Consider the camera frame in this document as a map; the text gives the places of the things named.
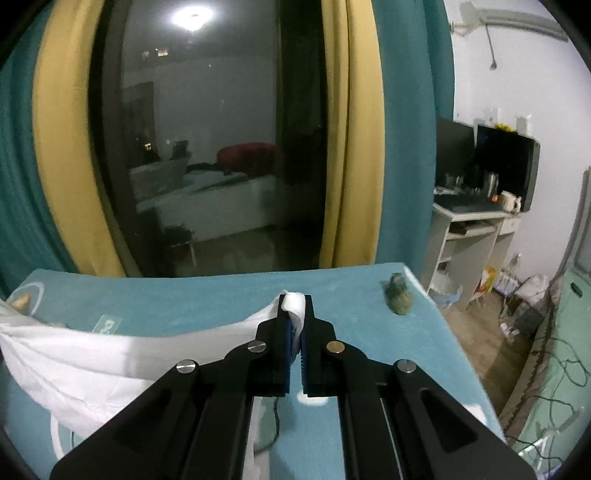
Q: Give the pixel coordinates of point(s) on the grey padded headboard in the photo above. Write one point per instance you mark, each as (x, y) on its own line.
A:
(584, 221)

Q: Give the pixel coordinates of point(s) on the teal cartoon blanket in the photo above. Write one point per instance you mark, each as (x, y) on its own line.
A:
(360, 295)

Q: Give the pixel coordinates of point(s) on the white box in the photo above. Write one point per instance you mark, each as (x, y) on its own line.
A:
(521, 124)

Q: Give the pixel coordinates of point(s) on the grey computer desk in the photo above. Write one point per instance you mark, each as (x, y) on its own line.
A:
(461, 249)

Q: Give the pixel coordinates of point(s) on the yellow plastic bag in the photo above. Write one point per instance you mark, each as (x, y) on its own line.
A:
(487, 280)

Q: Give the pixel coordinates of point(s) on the black monitor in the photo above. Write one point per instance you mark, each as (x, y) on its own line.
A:
(508, 157)

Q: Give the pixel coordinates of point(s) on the glass sliding door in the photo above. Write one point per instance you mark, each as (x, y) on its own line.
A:
(207, 138)

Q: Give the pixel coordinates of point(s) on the yellow curtain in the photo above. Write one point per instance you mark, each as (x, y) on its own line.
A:
(358, 138)
(60, 138)

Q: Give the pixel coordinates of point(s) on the black computer screen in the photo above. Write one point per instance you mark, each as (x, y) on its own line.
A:
(455, 152)

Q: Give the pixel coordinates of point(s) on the small green toy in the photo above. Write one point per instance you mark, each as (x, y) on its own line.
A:
(399, 297)

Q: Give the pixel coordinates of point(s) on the white mug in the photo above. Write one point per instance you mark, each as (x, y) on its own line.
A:
(509, 201)

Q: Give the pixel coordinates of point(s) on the white plastic bag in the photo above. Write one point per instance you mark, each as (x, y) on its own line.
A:
(533, 288)

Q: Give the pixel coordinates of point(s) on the steel kettle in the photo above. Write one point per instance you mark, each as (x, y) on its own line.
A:
(490, 183)

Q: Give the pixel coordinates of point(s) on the white hooded jacket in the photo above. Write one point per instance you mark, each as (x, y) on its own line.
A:
(92, 364)

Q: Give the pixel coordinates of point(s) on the teal curtain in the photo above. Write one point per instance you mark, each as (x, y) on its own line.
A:
(18, 184)
(411, 138)

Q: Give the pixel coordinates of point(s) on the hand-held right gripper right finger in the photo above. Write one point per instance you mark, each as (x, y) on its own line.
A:
(318, 364)

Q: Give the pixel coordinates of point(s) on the green bed sheet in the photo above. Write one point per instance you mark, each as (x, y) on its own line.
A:
(563, 350)

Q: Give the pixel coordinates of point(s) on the white air conditioner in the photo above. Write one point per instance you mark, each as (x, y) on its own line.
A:
(517, 18)

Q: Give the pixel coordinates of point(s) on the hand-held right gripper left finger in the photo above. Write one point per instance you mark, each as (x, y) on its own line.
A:
(289, 374)

